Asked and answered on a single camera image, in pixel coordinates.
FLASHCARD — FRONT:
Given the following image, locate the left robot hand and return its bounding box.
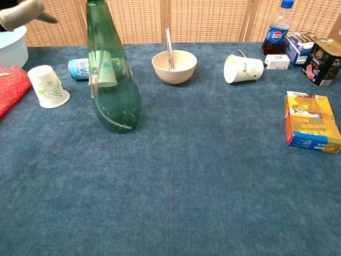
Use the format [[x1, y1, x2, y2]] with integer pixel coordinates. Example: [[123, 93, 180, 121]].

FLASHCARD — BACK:
[[0, 0, 59, 32]]

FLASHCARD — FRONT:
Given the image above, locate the green plastic spray bottle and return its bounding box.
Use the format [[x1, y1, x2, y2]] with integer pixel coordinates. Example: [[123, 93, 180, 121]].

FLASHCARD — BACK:
[[85, 0, 142, 134]]

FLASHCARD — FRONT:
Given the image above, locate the Pepsi cola bottle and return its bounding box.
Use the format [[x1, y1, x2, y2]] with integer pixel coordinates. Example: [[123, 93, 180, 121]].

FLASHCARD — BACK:
[[261, 0, 295, 56]]

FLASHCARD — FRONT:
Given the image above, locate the light blue plastic basin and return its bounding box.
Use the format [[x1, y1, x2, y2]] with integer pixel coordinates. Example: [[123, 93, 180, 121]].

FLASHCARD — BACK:
[[0, 25, 29, 69]]

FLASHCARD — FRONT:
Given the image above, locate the paper cup green leaf print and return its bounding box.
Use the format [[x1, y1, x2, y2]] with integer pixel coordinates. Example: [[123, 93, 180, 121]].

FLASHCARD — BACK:
[[27, 65, 71, 109]]

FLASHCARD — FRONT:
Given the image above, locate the blue white beverage can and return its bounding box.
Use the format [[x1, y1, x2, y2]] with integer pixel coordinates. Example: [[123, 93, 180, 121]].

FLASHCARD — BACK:
[[68, 57, 91, 82]]

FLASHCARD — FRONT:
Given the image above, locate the paper cup blue flower print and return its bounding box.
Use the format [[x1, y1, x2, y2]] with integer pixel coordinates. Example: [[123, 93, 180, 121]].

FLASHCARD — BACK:
[[87, 50, 118, 88]]

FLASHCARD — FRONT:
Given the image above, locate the wicker folding screen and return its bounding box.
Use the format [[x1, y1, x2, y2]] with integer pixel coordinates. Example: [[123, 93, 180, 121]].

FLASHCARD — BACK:
[[0, 0, 341, 47]]

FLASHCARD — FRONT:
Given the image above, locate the metal spoon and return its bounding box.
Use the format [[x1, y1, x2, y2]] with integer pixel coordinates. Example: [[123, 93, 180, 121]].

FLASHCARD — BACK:
[[165, 27, 178, 72]]

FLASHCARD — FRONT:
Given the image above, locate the beige ribbed bowl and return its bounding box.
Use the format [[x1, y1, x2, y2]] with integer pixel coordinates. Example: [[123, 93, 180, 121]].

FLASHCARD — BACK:
[[151, 50, 198, 85]]

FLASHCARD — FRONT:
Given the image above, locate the paper cup teal flower print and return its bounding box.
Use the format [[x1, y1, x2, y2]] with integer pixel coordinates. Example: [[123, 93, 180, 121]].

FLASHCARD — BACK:
[[223, 54, 265, 84]]

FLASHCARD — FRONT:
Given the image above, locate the blue tablecloth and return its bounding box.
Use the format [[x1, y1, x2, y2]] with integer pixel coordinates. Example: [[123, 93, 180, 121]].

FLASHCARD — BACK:
[[0, 42, 341, 256]]

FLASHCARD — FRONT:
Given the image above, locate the small white box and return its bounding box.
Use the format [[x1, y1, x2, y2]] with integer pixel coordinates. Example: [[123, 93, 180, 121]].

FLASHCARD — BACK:
[[264, 54, 291, 70]]

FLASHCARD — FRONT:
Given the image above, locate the blue white carton box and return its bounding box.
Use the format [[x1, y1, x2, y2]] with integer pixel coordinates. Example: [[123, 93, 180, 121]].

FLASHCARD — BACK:
[[283, 30, 320, 67]]

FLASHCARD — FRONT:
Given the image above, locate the black gold tin can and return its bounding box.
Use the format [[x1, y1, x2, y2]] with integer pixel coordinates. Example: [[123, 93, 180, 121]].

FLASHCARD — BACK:
[[301, 37, 341, 87]]

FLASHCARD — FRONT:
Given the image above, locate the yellow orange food box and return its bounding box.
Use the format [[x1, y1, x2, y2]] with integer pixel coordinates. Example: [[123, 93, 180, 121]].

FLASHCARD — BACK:
[[283, 90, 341, 155]]

